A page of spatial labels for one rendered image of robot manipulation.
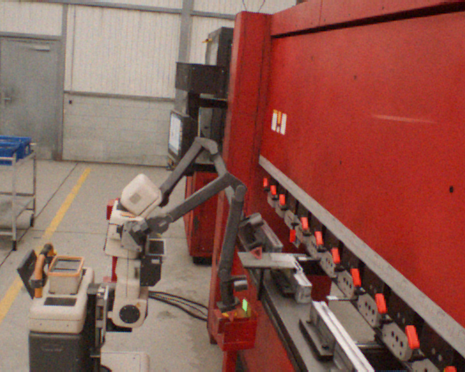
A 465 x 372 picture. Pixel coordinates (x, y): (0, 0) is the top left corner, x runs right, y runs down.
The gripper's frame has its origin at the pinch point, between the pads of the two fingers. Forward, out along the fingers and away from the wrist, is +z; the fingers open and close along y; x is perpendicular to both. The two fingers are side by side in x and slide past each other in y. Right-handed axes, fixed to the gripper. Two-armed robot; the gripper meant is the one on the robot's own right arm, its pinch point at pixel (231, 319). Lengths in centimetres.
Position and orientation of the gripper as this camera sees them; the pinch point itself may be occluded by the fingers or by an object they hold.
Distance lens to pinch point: 246.6
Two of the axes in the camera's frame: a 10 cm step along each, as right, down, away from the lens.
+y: 9.4, -2.2, 2.6
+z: 1.4, 9.5, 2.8
